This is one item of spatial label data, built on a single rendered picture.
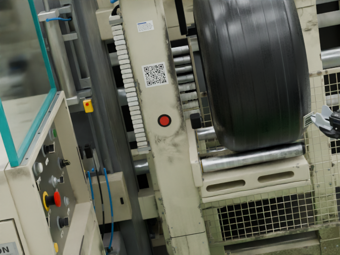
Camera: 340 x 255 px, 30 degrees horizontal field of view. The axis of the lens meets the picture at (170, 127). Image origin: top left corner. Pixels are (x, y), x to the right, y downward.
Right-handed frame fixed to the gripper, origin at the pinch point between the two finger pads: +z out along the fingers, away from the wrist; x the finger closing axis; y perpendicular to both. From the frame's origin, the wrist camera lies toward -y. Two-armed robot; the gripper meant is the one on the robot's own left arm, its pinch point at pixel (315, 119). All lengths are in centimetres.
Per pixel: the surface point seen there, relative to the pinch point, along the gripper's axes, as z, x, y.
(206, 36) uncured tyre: 25.3, 8.3, 32.3
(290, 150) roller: 9.5, 4.9, -12.9
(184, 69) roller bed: 67, -8, -5
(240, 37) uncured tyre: 15.9, 4.4, 30.9
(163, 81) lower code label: 42.6, 17.9, 17.5
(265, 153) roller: 15.0, 10.5, -11.2
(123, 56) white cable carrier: 52, 22, 29
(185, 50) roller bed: 67, -12, 2
